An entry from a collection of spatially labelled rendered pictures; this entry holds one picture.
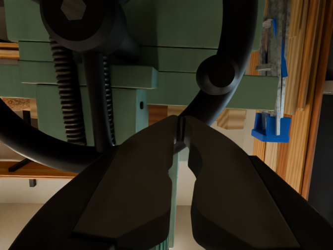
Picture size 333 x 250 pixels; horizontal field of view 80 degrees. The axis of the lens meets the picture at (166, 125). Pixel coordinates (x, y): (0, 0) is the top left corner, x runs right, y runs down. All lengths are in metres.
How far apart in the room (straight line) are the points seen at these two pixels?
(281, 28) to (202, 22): 0.91
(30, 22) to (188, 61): 0.28
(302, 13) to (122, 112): 1.68
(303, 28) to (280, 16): 0.58
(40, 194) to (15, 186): 0.37
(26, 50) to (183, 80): 0.28
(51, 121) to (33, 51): 0.16
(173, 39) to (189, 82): 0.08
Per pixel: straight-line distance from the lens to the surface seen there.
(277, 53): 1.24
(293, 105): 1.79
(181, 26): 0.37
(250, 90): 0.39
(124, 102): 0.28
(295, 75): 1.78
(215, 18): 0.38
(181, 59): 0.36
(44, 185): 3.60
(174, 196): 0.82
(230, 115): 0.40
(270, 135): 1.28
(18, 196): 3.87
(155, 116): 0.44
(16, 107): 0.54
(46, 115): 0.32
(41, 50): 0.44
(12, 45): 2.81
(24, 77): 0.33
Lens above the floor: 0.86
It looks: 11 degrees up
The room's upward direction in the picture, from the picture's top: 177 degrees counter-clockwise
